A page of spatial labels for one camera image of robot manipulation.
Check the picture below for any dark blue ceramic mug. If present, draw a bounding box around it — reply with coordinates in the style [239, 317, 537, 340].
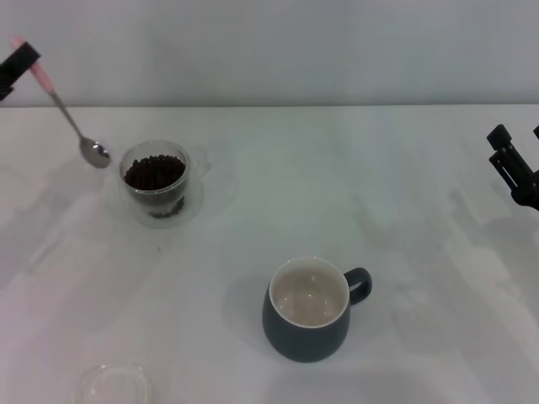
[261, 255, 374, 364]

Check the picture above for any small clear glass bowl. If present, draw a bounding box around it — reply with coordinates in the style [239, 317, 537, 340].
[73, 364, 155, 404]

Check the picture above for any clear double-wall glass cup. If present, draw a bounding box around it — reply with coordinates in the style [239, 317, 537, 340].
[118, 141, 211, 220]

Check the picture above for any pink handled metal spoon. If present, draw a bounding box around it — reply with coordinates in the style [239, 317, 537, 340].
[10, 35, 112, 170]

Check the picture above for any dark coffee beans heap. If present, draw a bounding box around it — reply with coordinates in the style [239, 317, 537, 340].
[124, 154, 187, 220]

